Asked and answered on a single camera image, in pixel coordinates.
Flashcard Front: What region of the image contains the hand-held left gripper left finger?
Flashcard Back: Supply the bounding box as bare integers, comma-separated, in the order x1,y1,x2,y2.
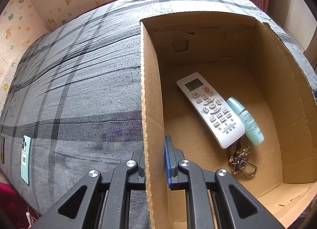
30,148,146,229

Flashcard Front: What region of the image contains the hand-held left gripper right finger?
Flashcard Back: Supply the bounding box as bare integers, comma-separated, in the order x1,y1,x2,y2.
164,135,285,229

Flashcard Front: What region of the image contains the white remote control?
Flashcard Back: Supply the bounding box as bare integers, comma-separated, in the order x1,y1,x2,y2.
176,72,245,149

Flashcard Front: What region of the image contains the metal keychain with keys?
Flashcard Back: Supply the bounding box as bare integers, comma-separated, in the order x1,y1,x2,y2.
228,140,258,178

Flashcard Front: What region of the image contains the teal cosmetic bottle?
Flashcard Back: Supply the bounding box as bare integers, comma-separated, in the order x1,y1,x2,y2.
226,97,265,145

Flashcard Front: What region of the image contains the brown cardboard box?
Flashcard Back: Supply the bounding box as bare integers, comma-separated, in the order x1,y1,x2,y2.
140,10,317,229

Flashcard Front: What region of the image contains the grey plaid bed sheet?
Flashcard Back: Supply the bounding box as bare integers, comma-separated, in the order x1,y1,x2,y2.
0,0,317,229

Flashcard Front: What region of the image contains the teal smartphone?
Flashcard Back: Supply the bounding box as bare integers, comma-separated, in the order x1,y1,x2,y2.
20,134,31,186

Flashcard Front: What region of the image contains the red cloth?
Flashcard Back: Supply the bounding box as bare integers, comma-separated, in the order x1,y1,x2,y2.
0,182,32,222

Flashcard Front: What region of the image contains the beige wardrobe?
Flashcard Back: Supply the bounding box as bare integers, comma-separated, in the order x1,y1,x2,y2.
270,0,317,68

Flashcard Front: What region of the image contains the white cable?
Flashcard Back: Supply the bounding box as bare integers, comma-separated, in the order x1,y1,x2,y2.
25,210,40,228

